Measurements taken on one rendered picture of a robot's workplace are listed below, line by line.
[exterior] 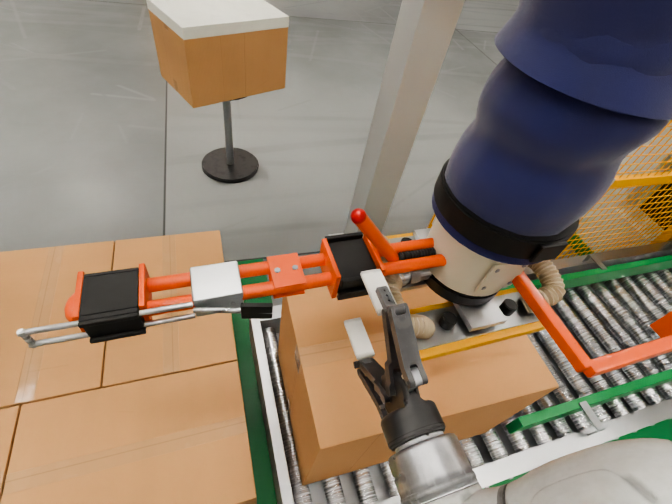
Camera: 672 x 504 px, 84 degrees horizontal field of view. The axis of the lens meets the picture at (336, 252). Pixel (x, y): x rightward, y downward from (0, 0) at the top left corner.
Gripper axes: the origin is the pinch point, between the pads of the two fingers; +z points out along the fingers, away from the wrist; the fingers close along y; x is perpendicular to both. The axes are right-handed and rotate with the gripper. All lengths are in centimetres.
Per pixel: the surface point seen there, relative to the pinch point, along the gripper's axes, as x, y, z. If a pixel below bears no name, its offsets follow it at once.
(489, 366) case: 39, 32, -6
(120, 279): -33.1, -2.0, 9.6
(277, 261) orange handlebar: -11.3, -1.1, 9.6
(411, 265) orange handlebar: 10.8, -0.5, 5.1
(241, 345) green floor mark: -14, 127, 60
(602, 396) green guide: 95, 63, -17
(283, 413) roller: -7, 72, 8
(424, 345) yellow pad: 12.7, 10.8, -4.7
